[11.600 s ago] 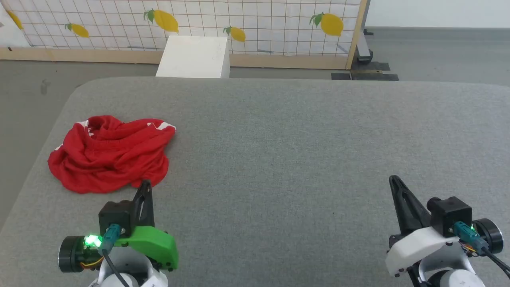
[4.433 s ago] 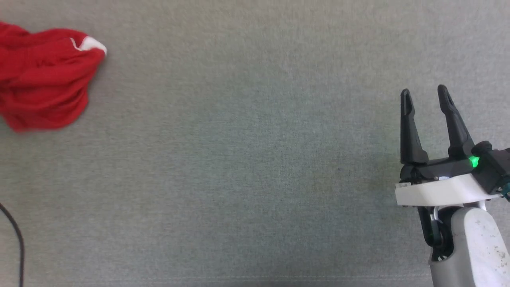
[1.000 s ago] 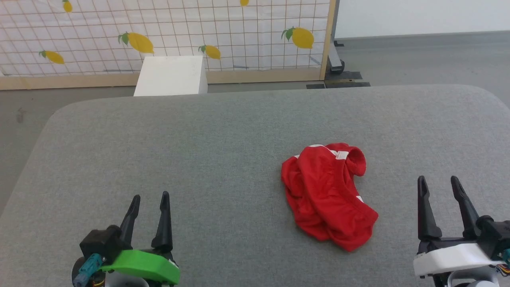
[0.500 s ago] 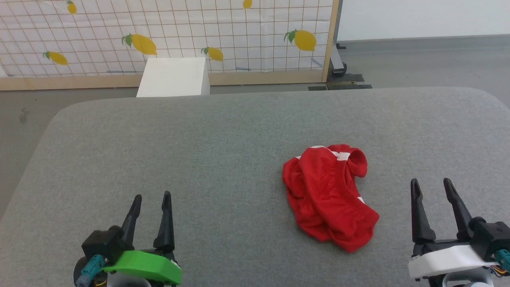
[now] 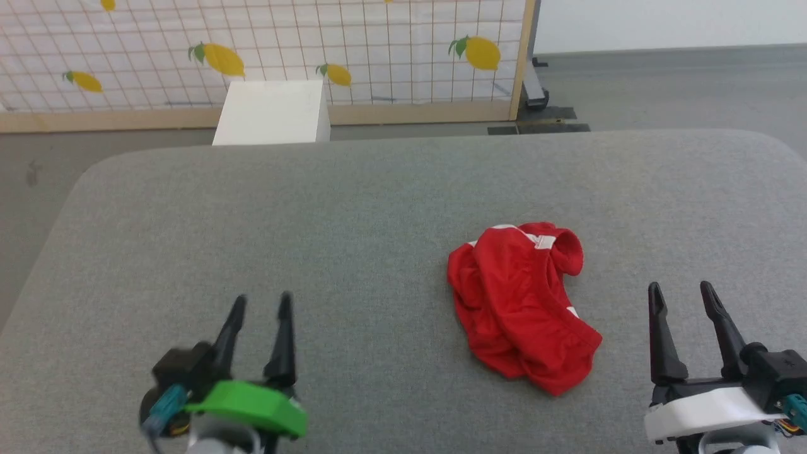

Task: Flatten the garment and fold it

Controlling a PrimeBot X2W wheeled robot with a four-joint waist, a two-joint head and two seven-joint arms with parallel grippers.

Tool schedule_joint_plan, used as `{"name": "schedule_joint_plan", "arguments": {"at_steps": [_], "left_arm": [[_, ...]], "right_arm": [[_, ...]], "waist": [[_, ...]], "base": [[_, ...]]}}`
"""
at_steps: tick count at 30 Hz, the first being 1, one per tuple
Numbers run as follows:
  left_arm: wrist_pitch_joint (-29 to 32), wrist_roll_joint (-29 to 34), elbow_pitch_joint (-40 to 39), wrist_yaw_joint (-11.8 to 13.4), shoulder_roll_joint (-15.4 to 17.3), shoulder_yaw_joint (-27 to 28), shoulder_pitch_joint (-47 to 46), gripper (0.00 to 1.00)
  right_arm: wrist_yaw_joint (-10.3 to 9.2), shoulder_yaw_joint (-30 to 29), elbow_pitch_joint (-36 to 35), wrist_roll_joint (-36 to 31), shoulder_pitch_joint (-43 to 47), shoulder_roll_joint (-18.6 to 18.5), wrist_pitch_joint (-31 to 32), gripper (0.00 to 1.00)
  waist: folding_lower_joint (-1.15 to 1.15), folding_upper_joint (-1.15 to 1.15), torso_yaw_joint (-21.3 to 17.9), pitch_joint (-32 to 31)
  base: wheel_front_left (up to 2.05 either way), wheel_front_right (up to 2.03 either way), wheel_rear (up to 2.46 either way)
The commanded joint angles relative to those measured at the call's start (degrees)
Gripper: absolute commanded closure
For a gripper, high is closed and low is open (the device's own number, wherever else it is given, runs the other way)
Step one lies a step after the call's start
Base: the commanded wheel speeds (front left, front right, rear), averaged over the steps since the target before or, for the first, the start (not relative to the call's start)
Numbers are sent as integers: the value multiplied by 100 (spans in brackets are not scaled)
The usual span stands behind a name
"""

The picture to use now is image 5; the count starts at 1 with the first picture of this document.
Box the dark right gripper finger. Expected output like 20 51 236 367
647 281 690 387
699 280 750 380

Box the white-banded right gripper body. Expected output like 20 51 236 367
644 376 784 443

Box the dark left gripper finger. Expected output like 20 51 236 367
210 294 248 381
262 291 298 389

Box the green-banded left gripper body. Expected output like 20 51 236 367
182 363 309 442

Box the red garment with white stripes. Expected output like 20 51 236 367
447 221 603 398

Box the grey fabric sofa seat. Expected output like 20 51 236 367
0 129 807 454

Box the white box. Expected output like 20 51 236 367
212 79 332 147

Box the grey metal partition stand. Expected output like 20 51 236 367
487 0 591 136

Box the lemon print partition screen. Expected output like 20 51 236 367
0 0 538 134

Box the black cable with teal plug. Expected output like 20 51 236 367
141 385 190 439
774 393 807 437

